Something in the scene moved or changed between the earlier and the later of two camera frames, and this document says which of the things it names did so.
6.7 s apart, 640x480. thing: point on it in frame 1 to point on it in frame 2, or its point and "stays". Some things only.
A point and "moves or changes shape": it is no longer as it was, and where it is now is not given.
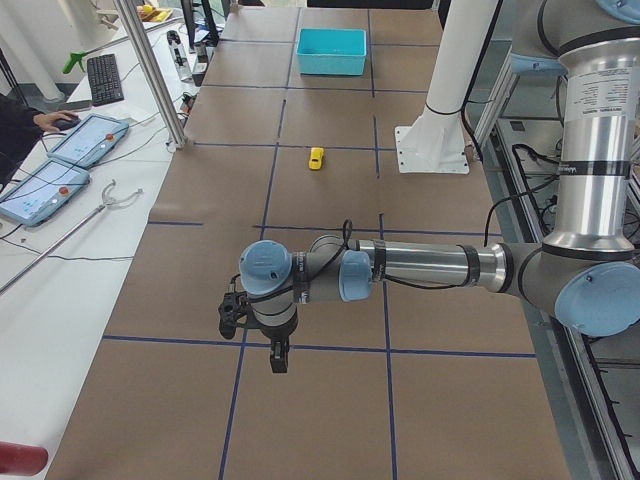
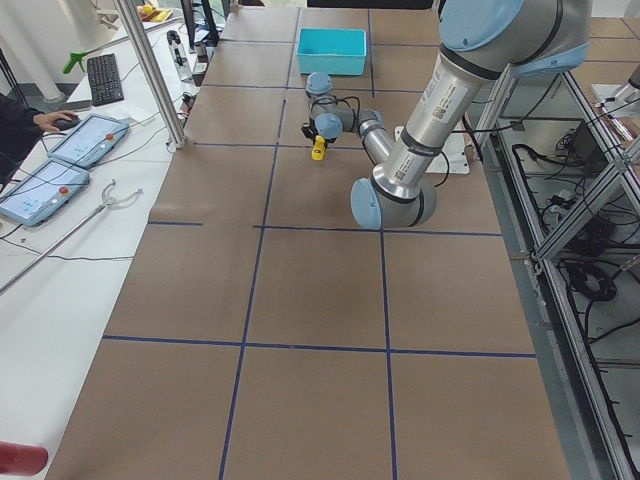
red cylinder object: (18, 459) stays
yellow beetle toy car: (316, 157) moves or changes shape
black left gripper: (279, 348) to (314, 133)
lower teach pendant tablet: (43, 192) stays
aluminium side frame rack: (519, 144) stays
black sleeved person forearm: (18, 134) stays
